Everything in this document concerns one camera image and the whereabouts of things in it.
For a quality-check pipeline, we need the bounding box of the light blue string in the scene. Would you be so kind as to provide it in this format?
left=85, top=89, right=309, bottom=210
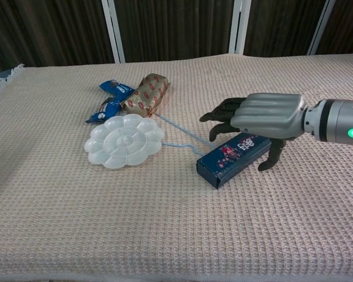
left=154, top=113, right=217, bottom=156

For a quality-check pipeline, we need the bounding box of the white flower paint palette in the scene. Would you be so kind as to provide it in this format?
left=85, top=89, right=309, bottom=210
left=84, top=113, right=165, bottom=170

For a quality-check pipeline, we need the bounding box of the dark brown curtain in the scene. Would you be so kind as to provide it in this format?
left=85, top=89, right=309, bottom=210
left=0, top=0, right=353, bottom=77

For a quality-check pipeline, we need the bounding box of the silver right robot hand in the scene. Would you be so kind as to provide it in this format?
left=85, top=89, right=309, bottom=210
left=199, top=93, right=308, bottom=172

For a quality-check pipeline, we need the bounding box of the grey blue-edged pouch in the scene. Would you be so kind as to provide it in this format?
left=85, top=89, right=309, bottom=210
left=196, top=132, right=273, bottom=190

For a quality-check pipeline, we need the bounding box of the white frame post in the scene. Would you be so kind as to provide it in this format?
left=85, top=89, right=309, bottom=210
left=228, top=0, right=252, bottom=56
left=101, top=0, right=126, bottom=64
left=307, top=0, right=336, bottom=56

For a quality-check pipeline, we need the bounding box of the beige waffle weave cloth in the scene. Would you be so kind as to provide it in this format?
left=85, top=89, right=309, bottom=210
left=0, top=53, right=353, bottom=282

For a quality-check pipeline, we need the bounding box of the gold red-print snack packet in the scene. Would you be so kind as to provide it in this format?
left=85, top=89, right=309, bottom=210
left=120, top=73, right=171, bottom=118

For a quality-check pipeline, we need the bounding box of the blue cookie packet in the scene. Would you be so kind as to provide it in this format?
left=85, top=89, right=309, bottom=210
left=85, top=96, right=125, bottom=123
left=98, top=79, right=136, bottom=99

